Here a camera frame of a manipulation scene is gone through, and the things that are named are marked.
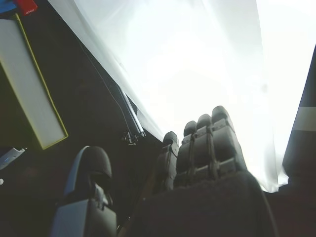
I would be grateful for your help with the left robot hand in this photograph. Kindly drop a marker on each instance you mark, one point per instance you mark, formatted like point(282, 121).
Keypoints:
point(205, 205)

